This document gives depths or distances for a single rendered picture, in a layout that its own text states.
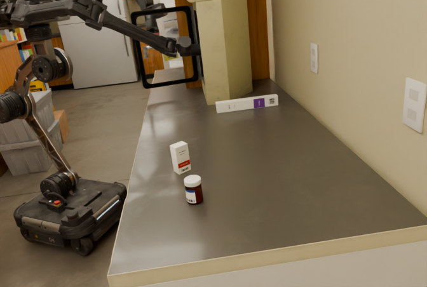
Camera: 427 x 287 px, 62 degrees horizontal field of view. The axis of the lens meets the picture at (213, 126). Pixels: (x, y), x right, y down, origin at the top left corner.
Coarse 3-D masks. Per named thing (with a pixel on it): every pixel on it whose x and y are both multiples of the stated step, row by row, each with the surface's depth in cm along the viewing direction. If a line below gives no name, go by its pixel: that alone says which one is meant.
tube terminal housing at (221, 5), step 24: (216, 0) 154; (240, 0) 165; (216, 24) 158; (240, 24) 168; (216, 48) 162; (240, 48) 171; (216, 72) 166; (240, 72) 174; (216, 96) 170; (240, 96) 177
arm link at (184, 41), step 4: (184, 36) 166; (176, 40) 173; (180, 40) 165; (184, 40) 165; (188, 40) 165; (176, 44) 166; (180, 44) 164; (184, 44) 165; (188, 44) 165; (176, 48) 169; (180, 48) 168; (184, 48) 166; (188, 48) 167; (168, 52) 172; (176, 52) 172; (184, 52) 170; (168, 56) 175; (172, 56) 174; (176, 56) 174
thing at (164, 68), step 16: (144, 16) 180; (160, 16) 182; (176, 16) 183; (160, 32) 184; (176, 32) 186; (144, 64) 188; (160, 64) 190; (176, 64) 192; (192, 64) 194; (160, 80) 193
